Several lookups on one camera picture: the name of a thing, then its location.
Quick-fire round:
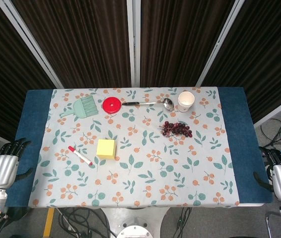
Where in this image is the yellow cube block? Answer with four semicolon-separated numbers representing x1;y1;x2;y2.
96;139;117;160

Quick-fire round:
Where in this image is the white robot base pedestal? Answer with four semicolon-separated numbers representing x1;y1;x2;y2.
100;207;170;238

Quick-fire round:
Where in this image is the dark ribbed partition panel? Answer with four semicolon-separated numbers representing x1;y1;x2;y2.
10;0;132;89
202;0;281;124
0;0;57;147
140;0;236;88

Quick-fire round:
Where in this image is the green plastic brush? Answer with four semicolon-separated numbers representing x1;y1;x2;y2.
59;96;99;118

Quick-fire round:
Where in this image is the floral tablecloth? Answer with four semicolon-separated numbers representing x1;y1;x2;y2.
28;86;241;208

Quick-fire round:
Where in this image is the white partition post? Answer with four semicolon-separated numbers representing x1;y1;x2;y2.
253;91;281;129
126;0;141;88
195;0;246;87
0;0;65;89

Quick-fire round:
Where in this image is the blue felt table cover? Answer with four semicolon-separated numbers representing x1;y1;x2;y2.
5;86;274;208

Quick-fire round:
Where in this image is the red white marker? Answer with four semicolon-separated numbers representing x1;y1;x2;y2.
68;145;93;166

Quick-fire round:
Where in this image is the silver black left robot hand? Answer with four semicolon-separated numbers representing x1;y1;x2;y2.
0;137;35;189

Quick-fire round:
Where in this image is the red round lid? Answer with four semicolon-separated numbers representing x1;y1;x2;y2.
102;97;122;115

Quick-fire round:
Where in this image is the chrome tube frame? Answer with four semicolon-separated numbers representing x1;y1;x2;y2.
265;211;281;238

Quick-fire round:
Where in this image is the yellow floor tape strip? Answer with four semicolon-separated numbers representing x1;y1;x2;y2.
42;207;56;238

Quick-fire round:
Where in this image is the steel ladle black handle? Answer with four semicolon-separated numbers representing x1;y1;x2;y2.
122;98;175;112

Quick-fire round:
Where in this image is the white paper cup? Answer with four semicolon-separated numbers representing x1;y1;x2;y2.
177;91;196;113

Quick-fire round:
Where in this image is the dark red grape bunch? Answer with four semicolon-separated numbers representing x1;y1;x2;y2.
158;120;193;138

